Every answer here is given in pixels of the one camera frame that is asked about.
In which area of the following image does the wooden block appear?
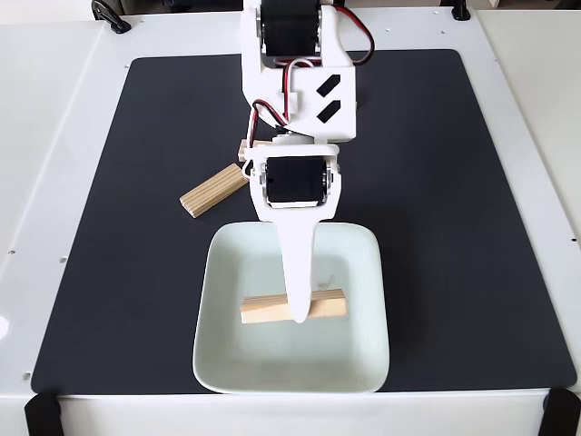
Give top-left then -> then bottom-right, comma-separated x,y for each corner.
240,289 -> 349,325
237,138 -> 273,164
178,163 -> 249,220

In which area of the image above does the pale green square plate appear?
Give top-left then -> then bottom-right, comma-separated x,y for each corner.
192,221 -> 391,395

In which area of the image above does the black table mat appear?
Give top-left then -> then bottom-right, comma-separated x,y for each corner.
30,48 -> 577,395

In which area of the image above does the red black white servo cable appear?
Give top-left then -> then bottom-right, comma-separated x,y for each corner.
247,57 -> 321,146
334,4 -> 376,65

